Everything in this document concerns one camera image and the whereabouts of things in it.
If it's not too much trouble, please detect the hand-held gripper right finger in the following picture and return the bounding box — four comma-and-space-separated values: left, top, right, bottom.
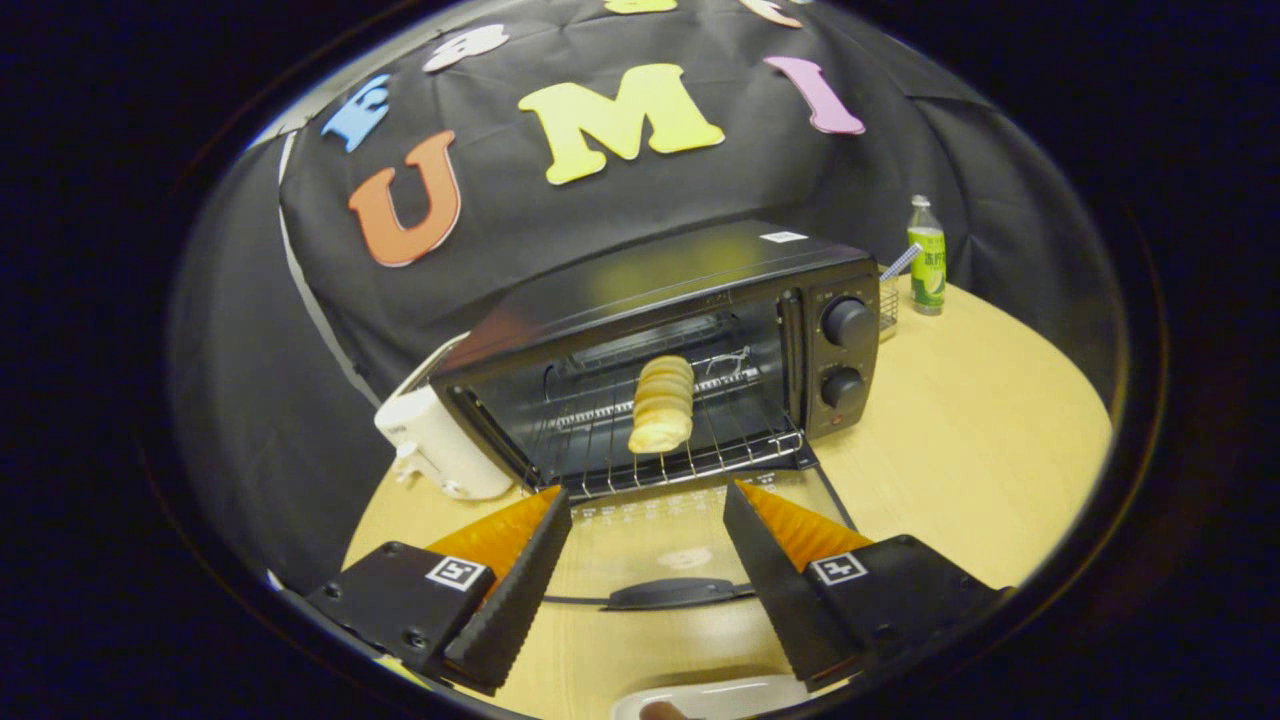
722, 480, 1011, 691

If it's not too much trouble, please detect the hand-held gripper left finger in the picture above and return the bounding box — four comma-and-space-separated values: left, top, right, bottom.
305, 486, 573, 697

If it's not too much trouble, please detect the ridged bread roll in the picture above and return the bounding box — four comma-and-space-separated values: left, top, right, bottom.
627, 355, 696, 456

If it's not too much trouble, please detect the black toaster oven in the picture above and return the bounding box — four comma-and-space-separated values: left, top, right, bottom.
428, 220, 883, 613

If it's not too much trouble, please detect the white pop-up toaster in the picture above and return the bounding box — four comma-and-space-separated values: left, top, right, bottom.
374, 333, 516, 501

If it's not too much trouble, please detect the white rectangular plate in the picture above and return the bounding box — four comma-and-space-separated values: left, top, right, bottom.
612, 675, 816, 720

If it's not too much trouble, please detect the green drink bottle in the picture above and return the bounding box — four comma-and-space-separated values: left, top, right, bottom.
907, 195, 947, 317

